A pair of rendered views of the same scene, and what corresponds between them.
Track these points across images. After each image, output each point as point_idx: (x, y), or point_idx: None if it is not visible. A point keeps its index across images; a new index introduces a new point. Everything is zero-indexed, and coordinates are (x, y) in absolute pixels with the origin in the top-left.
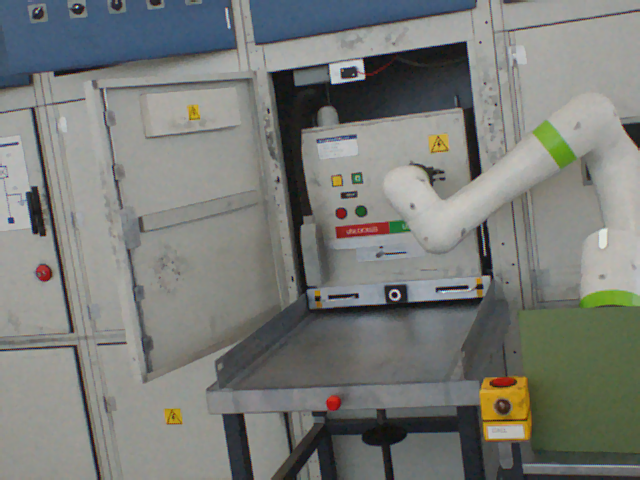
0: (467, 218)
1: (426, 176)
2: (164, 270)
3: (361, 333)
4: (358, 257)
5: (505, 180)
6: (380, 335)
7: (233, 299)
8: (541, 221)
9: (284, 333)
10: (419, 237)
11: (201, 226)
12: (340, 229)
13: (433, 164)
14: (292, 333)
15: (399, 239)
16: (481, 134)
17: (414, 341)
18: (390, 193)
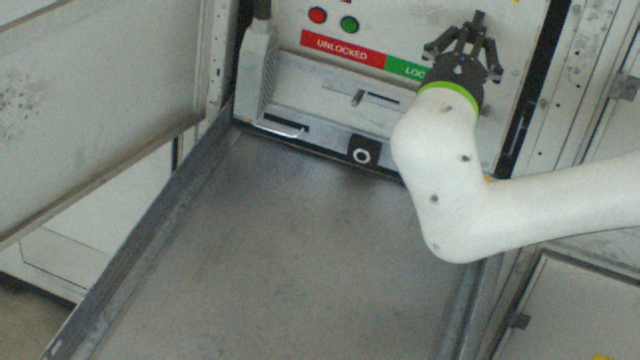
0: (514, 242)
1: (475, 120)
2: (4, 111)
3: (292, 243)
4: (324, 81)
5: (599, 216)
6: (318, 266)
7: (118, 113)
8: (604, 156)
9: (181, 189)
10: (426, 236)
11: (80, 25)
12: (309, 35)
13: (486, 9)
14: (192, 193)
15: (395, 93)
16: (578, 3)
17: (363, 318)
18: (404, 164)
